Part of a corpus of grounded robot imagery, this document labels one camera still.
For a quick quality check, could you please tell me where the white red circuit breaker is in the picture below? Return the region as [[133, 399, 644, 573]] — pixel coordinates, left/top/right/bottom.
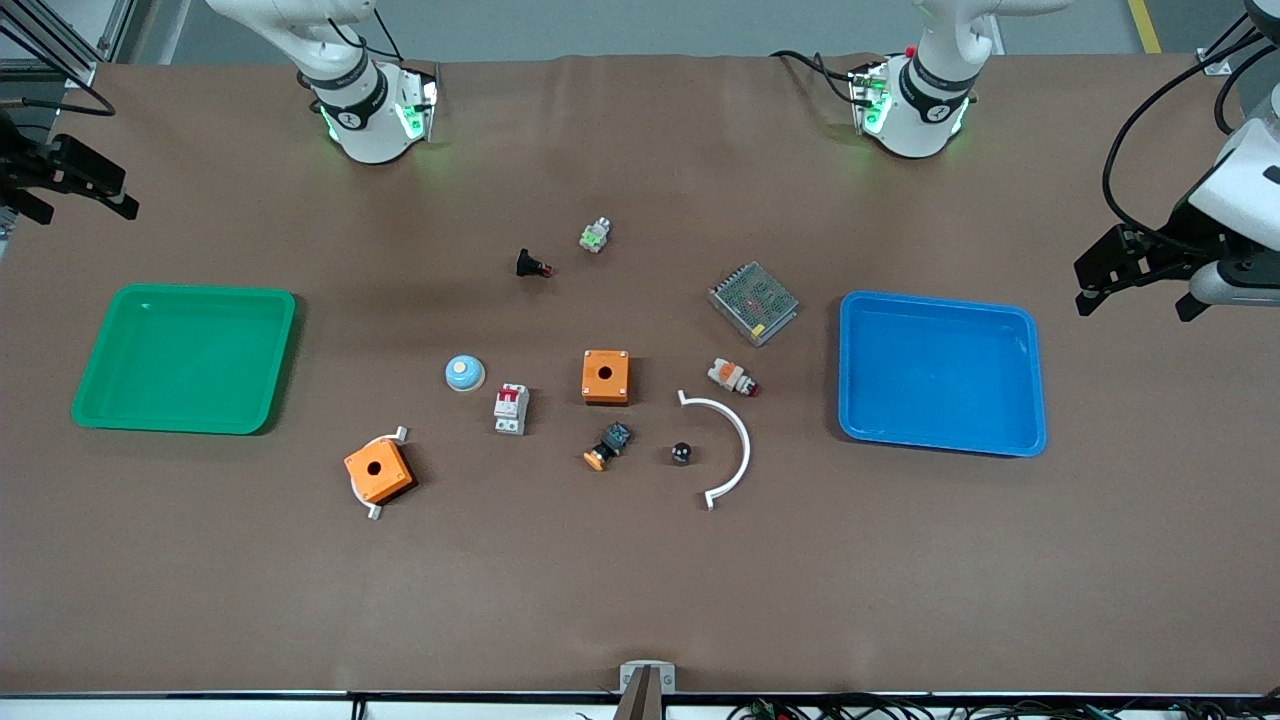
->
[[493, 382, 531, 436]]

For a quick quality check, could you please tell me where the blue plastic tray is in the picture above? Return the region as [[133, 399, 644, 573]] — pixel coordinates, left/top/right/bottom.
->
[[837, 290, 1048, 458]]

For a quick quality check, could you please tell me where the green plastic tray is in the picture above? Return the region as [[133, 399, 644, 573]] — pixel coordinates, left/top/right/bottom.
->
[[70, 284, 298, 436]]

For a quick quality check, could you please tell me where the metal mesh power supply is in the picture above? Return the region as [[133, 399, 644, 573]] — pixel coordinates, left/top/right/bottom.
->
[[708, 261, 800, 348]]

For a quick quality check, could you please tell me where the white semicircular arc strip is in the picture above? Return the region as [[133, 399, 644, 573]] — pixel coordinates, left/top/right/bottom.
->
[[677, 389, 752, 512]]

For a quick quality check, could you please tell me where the orange button box with hole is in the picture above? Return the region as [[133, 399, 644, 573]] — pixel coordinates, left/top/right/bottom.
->
[[581, 349, 632, 406], [343, 439, 416, 505]]

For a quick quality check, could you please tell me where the orange pushbutton black body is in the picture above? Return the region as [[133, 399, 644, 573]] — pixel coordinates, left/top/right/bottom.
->
[[582, 421, 634, 472]]

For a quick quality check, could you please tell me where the brown table mat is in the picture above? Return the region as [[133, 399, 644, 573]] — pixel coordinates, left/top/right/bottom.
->
[[0, 52, 1280, 696]]

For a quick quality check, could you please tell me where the aluminium frame profile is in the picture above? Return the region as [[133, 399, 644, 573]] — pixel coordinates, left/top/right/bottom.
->
[[1197, 0, 1280, 76], [0, 0, 136, 89]]

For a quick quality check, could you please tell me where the black arm base cable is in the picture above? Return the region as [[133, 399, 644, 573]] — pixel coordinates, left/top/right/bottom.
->
[[770, 48, 871, 106]]

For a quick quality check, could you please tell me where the white orange switch module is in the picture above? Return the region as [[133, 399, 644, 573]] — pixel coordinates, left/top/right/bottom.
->
[[707, 359, 760, 398]]

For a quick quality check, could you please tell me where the orange box on bracket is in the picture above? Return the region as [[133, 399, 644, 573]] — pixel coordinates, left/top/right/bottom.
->
[[352, 425, 410, 522]]

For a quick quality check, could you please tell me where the white table edge rail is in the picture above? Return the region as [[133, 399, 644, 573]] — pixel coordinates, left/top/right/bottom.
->
[[0, 690, 1280, 720]]

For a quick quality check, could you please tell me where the grey table edge bracket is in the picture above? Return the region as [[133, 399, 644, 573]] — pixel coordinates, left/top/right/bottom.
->
[[619, 660, 677, 720]]

